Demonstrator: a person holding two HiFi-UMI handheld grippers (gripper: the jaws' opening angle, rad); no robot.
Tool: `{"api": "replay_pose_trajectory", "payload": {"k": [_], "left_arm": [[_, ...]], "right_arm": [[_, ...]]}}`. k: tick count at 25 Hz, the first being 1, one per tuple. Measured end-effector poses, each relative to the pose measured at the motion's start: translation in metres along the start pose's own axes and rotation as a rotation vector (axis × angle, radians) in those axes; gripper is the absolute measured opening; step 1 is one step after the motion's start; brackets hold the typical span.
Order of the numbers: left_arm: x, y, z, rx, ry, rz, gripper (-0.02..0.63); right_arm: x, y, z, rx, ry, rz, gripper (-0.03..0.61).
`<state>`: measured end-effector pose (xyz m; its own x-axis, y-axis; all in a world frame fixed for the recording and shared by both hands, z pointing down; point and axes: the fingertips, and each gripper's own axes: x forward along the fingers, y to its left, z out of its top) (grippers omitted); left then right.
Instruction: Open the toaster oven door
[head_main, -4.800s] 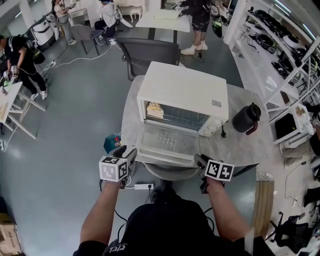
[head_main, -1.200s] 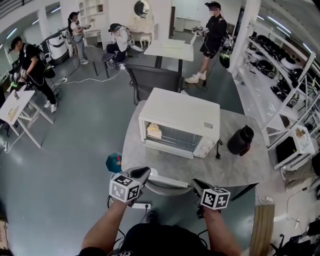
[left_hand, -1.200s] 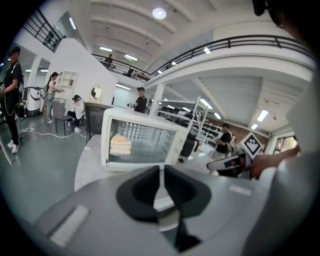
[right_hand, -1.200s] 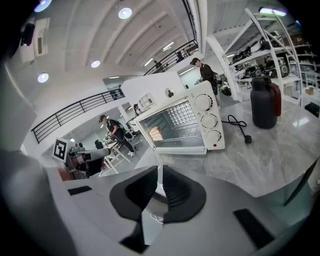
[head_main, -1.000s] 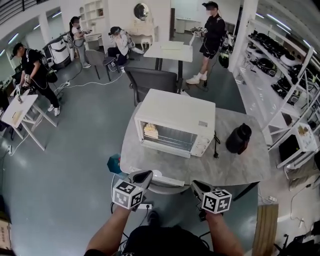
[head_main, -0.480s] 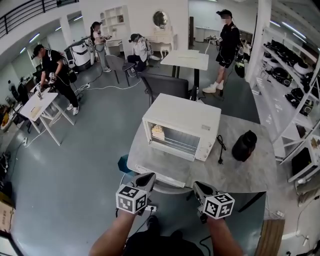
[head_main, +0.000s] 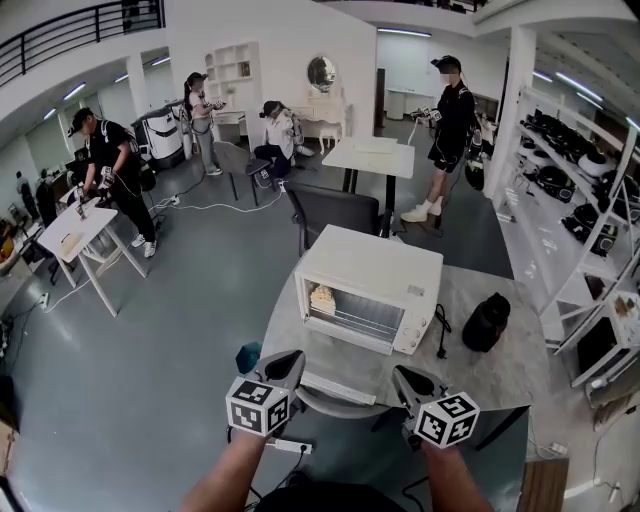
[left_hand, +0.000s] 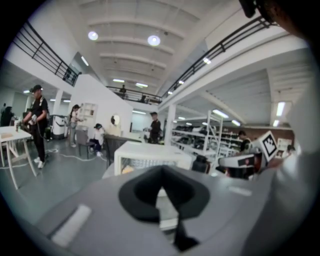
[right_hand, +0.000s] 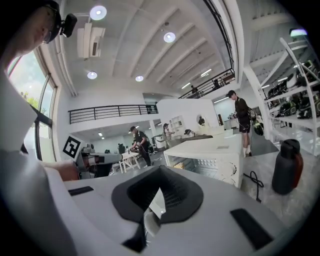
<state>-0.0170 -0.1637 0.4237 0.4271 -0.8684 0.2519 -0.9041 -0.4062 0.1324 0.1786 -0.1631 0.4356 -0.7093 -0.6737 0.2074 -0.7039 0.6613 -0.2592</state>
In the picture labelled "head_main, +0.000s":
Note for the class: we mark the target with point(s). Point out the light grey round chair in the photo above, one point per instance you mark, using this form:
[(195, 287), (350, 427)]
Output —
[(345, 410)]

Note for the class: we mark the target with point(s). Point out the white square table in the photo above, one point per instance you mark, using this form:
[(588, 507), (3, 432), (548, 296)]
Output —
[(370, 160)]

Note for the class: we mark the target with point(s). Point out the group of black white devices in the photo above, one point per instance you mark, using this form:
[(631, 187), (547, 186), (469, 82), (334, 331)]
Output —
[(560, 175)]

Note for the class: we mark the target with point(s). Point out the white black mobile machine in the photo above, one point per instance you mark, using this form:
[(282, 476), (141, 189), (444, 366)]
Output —
[(160, 135)]

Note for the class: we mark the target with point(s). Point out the wooden board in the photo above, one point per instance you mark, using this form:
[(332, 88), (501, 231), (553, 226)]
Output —
[(545, 485)]

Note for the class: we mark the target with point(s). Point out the white vanity dresser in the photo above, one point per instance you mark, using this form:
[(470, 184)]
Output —
[(325, 112)]

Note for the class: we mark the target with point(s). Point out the person's black clothing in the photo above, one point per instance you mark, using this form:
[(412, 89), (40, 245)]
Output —
[(335, 500)]

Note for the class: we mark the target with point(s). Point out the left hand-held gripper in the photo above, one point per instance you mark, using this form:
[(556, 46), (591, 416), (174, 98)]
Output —
[(255, 407)]

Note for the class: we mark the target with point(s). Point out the person's right forearm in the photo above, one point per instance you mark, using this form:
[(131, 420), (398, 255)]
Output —
[(450, 480)]

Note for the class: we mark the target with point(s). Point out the person's left forearm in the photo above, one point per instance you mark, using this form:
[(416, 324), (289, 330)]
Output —
[(230, 470)]

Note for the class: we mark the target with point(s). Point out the cardboard box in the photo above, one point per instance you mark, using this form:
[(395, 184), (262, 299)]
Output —
[(7, 450)]

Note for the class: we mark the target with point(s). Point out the white shelving rack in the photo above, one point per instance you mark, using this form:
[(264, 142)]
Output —
[(545, 240)]

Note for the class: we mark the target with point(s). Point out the small white side table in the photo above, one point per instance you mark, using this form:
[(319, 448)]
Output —
[(625, 325)]

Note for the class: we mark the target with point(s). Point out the stack of toast slices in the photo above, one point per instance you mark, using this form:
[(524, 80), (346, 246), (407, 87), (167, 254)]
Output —
[(322, 300)]

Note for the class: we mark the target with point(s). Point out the teal waste bin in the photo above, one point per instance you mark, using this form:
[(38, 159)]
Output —
[(248, 357)]

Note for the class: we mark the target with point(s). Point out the white wall shelf unit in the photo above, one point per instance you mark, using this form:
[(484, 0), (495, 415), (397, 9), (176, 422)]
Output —
[(232, 65)]

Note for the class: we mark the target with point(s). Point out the white oven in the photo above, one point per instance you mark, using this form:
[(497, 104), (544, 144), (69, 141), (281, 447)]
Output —
[(370, 260)]

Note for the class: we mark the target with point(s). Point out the white power strip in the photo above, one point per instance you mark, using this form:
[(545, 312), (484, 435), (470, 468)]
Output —
[(175, 200), (290, 445)]

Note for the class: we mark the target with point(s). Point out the black mesh chair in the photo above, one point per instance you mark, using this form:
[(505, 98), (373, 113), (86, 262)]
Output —
[(335, 210)]

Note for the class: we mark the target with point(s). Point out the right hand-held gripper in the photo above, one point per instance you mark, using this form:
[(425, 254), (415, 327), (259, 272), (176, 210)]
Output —
[(445, 420)]

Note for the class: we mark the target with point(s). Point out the round mirror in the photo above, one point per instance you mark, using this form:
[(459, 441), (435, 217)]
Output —
[(321, 74)]

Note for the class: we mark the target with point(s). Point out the black balcony railing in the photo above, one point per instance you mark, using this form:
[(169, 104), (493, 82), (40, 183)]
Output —
[(160, 15)]

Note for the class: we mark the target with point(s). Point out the black box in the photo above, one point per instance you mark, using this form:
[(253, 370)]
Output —
[(600, 347)]

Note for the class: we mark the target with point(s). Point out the dark brown jar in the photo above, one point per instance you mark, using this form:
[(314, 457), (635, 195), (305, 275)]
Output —
[(485, 325)]

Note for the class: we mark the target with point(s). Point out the grey upholstered chair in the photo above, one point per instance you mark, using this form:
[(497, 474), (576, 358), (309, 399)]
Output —
[(250, 166)]

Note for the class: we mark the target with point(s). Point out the white folding table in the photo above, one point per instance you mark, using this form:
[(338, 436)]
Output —
[(85, 227)]

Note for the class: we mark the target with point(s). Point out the black green bag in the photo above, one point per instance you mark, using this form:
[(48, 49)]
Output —
[(475, 172)]

